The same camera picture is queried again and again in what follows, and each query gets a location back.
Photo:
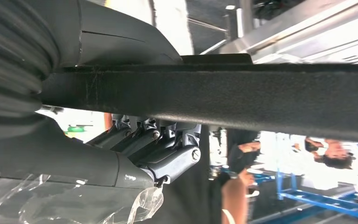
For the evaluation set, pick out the green round object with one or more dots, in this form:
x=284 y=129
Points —
x=75 y=129

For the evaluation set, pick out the blue metal cart frame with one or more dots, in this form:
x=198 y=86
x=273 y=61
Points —
x=321 y=201

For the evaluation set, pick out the person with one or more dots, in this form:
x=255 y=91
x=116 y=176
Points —
x=336 y=154
x=191 y=185
x=237 y=160

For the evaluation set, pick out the stainless steel workbench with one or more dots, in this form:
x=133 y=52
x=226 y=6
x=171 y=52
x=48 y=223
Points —
x=305 y=28

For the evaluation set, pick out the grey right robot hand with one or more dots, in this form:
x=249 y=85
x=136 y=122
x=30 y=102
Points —
x=43 y=160

